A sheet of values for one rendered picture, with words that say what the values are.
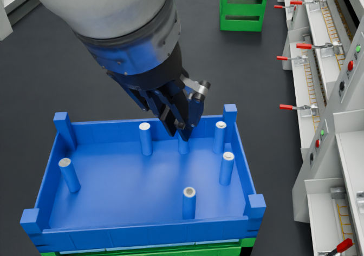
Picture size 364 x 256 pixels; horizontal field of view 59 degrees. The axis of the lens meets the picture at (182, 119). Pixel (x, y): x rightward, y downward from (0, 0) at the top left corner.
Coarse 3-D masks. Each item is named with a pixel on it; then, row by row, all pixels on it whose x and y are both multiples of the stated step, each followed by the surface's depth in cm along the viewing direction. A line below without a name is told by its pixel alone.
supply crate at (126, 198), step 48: (96, 144) 57; (192, 144) 57; (240, 144) 51; (48, 192) 47; (96, 192) 50; (144, 192) 50; (240, 192) 50; (48, 240) 41; (96, 240) 42; (144, 240) 43; (192, 240) 44
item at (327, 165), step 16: (352, 48) 57; (336, 80) 63; (352, 80) 55; (336, 96) 62; (352, 96) 54; (336, 112) 60; (320, 128) 69; (304, 160) 79; (320, 160) 67; (336, 160) 65; (304, 176) 77; (320, 176) 69; (336, 176) 68; (304, 192) 75; (304, 208) 78
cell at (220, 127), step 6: (216, 126) 52; (222, 126) 52; (216, 132) 52; (222, 132) 52; (216, 138) 53; (222, 138) 53; (216, 144) 54; (222, 144) 54; (216, 150) 55; (222, 150) 55
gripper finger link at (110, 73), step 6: (108, 72) 38; (114, 78) 40; (120, 84) 41; (126, 90) 42; (132, 90) 41; (132, 96) 43; (138, 96) 43; (138, 102) 44; (144, 102) 44; (144, 108) 45
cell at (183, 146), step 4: (180, 136) 53; (180, 140) 53; (188, 140) 54; (180, 144) 54; (184, 144) 54; (188, 144) 55; (180, 148) 55; (184, 148) 55; (188, 148) 55; (180, 152) 55; (184, 152) 55
